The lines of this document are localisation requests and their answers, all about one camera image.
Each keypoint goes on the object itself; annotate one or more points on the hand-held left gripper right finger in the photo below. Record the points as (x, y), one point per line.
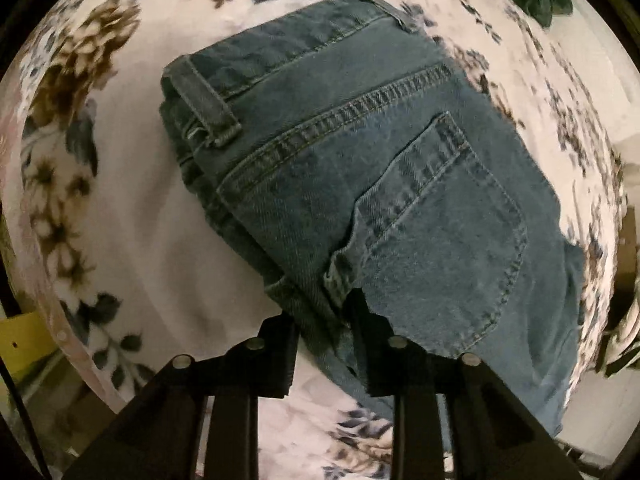
(380, 360)

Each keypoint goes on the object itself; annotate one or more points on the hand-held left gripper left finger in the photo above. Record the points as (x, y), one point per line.
(277, 360)

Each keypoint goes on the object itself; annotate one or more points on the blue denim pants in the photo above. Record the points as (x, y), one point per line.
(350, 185)

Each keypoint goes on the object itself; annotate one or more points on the floral blanket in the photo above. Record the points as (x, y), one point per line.
(125, 210)

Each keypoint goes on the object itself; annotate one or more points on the yellow board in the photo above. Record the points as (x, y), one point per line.
(25, 340)

